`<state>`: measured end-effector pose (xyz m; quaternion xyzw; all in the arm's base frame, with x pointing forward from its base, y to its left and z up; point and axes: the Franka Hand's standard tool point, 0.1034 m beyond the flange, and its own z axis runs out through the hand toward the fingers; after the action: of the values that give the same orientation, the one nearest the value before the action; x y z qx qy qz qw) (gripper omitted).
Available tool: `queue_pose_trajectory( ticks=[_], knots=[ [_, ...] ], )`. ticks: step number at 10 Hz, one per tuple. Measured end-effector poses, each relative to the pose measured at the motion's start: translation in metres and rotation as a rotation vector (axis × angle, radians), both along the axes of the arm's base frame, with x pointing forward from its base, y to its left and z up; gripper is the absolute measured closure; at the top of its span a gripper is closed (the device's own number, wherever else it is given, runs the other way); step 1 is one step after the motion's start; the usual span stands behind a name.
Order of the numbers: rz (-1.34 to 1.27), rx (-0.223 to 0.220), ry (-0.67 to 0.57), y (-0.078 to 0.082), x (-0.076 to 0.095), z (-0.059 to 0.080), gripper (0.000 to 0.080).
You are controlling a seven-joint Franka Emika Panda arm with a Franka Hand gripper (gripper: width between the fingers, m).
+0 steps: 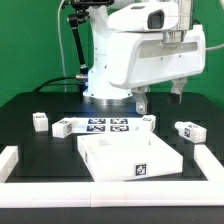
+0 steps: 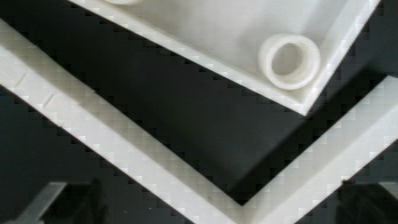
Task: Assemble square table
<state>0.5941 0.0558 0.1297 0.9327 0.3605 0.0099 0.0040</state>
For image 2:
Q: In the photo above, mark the white U-shaped obstacle fence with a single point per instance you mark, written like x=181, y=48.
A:
x=354, y=141

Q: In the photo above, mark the white square table top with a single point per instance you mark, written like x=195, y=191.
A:
x=268, y=42

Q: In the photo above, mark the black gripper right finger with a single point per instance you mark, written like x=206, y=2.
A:
x=366, y=203

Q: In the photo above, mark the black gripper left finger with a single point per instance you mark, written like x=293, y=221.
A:
x=66, y=204

